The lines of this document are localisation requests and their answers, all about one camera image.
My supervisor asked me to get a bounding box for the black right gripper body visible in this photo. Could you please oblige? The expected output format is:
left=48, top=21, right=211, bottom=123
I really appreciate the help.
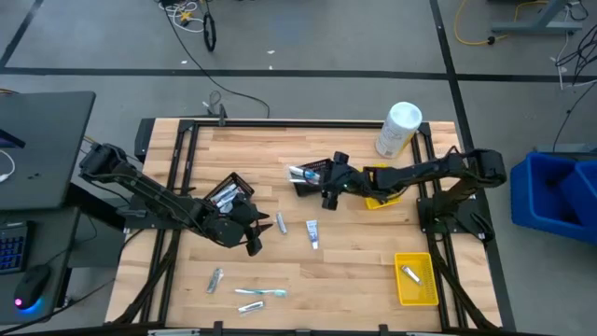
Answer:
left=321, top=151, right=372, bottom=211

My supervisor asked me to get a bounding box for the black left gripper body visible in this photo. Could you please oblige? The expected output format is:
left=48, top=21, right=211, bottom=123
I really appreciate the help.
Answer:
left=204, top=193, right=263, bottom=258

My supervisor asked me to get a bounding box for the black plastic mesh basket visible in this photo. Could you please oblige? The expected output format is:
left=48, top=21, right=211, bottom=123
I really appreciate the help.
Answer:
left=291, top=158, right=335, bottom=198
left=201, top=172, right=256, bottom=214

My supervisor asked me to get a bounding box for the yellow plastic mesh basket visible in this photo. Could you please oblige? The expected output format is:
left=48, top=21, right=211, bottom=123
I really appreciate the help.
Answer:
left=363, top=162, right=402, bottom=211
left=394, top=252, right=439, bottom=307

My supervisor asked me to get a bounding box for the green wrapped toothbrush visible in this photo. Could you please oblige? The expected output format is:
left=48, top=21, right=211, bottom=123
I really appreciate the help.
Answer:
left=232, top=287, right=287, bottom=298

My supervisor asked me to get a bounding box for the white wipes canister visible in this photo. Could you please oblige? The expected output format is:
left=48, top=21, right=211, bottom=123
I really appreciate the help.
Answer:
left=374, top=101, right=423, bottom=160

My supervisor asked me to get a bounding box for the black lower desk surface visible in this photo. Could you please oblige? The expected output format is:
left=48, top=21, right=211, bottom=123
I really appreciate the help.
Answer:
left=0, top=207, right=81, bottom=326

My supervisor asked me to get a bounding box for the large blue plastic bin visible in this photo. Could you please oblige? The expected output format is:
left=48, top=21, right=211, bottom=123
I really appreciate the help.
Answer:
left=509, top=150, right=597, bottom=245

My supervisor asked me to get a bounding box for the black desk top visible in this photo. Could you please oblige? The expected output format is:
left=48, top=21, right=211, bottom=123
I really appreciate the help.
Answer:
left=0, top=91, right=97, bottom=212

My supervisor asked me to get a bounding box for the black computer mouse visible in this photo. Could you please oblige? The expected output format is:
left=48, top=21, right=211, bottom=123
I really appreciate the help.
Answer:
left=12, top=263, right=52, bottom=310

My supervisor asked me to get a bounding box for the black computer keyboard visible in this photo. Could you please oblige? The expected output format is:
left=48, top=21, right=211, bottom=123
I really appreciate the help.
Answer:
left=0, top=220, right=37, bottom=275

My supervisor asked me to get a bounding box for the small blue plastic bin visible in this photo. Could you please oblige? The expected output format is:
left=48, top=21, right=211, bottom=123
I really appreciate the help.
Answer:
left=559, top=161, right=597, bottom=230

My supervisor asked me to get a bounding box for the dark screen edge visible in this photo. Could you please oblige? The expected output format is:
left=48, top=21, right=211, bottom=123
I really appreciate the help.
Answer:
left=0, top=129, right=27, bottom=150

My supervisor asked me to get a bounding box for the grey desk leg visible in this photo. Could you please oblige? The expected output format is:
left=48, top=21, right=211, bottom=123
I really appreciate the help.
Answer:
left=491, top=0, right=584, bottom=37

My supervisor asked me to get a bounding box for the black aluminium table frame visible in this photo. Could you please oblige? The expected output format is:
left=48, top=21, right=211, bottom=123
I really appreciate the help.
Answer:
left=139, top=119, right=467, bottom=330

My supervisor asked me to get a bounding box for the long black floor cable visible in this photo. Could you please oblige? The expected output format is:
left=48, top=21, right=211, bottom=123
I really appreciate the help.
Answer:
left=162, top=4, right=271, bottom=119

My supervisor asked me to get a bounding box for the black table corner bracket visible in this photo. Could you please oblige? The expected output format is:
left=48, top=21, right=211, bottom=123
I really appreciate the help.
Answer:
left=134, top=118, right=157, bottom=163

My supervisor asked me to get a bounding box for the black coiled cable loop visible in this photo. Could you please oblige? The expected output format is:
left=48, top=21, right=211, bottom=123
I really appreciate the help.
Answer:
left=202, top=11, right=217, bottom=53

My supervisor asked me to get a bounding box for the yellow floor cable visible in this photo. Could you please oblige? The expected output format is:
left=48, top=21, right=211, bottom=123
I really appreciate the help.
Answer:
left=453, top=0, right=549, bottom=47

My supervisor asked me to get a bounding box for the white cable bundle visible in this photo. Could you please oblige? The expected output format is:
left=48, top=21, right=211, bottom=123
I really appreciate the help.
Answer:
left=159, top=0, right=206, bottom=34

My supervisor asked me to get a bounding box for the thin black floor cable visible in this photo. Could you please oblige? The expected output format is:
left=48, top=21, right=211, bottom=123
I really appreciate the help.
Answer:
left=552, top=81, right=597, bottom=153

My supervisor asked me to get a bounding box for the white desk cable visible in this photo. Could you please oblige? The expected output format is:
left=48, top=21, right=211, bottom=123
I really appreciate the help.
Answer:
left=0, top=148, right=17, bottom=184

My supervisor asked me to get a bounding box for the black cable tangle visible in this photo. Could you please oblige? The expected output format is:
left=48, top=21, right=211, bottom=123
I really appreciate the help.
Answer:
left=554, top=22, right=597, bottom=90

